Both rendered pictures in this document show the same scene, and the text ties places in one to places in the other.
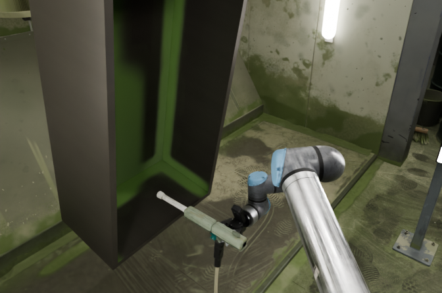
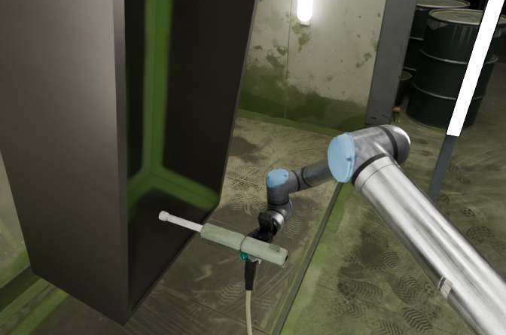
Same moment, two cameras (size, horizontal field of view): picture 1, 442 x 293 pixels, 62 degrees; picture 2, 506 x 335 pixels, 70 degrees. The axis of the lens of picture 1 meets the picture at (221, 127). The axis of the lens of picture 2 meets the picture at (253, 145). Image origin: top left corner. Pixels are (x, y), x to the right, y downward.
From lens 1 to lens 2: 0.41 m
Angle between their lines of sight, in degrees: 14
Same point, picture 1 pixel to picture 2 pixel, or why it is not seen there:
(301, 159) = (373, 143)
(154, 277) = (162, 315)
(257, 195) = (280, 196)
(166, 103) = (153, 100)
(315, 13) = not seen: outside the picture
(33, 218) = not seen: outside the picture
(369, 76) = (349, 58)
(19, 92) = not seen: outside the picture
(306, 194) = (399, 186)
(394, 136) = (377, 117)
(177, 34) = (164, 6)
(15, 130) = not seen: outside the picture
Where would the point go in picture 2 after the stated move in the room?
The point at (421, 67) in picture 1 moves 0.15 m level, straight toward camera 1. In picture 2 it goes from (401, 44) to (403, 50)
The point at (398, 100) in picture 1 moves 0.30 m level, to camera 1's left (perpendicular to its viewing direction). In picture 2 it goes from (379, 80) to (341, 83)
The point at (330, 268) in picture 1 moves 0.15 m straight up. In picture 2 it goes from (470, 277) to (499, 213)
